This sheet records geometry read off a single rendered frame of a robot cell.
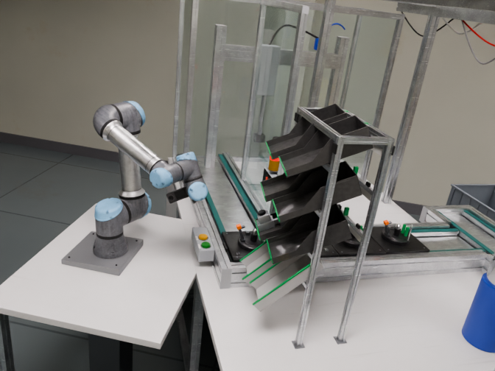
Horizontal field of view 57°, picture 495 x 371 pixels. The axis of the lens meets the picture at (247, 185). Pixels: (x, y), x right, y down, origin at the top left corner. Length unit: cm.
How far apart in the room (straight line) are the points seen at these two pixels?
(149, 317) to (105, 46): 387
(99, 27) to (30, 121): 146
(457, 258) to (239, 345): 122
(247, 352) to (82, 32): 428
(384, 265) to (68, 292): 138
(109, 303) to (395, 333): 112
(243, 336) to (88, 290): 65
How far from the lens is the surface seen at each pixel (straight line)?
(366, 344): 186
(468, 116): 499
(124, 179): 206
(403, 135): 292
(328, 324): 189
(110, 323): 180
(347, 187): 148
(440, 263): 241
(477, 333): 203
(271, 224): 172
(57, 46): 555
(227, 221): 235
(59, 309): 189
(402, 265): 228
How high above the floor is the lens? 203
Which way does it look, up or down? 23 degrees down
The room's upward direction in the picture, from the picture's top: 7 degrees clockwise
